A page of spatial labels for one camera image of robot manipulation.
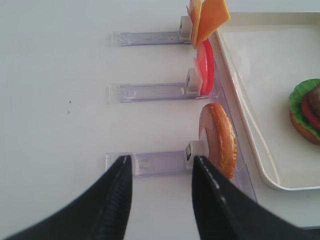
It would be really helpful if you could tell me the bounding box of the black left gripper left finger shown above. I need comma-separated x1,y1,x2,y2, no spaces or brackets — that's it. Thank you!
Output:
8,155,132,240

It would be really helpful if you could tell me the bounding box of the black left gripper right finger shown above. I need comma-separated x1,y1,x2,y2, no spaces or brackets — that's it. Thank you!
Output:
191,156,320,240

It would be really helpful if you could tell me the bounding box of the orange cheese slice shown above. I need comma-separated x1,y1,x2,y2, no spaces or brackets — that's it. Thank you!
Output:
187,0,203,48
194,0,231,48

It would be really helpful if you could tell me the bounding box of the tomato slice on burger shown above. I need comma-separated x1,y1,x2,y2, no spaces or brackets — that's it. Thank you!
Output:
301,93,320,130

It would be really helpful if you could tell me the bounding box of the green lettuce on burger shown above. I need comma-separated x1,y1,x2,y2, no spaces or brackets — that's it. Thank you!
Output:
289,78,320,133

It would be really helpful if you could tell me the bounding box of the red tomato slice in rack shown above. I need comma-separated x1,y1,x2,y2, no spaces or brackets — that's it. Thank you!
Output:
195,39,215,96

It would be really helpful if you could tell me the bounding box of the clear acrylic left food rack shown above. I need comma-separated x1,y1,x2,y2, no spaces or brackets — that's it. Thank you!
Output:
105,15,258,203

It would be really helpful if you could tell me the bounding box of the bun slice in left rack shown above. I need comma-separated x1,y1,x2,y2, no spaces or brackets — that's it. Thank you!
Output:
198,103,238,181

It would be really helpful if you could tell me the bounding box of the bottom bun on tray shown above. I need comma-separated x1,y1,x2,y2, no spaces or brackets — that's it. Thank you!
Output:
289,111,320,145

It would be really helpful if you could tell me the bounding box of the brown patty on burger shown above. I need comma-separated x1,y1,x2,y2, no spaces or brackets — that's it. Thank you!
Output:
308,84,320,118

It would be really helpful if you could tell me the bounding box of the cream plastic tray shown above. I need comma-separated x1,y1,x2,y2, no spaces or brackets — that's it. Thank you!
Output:
212,12,320,191

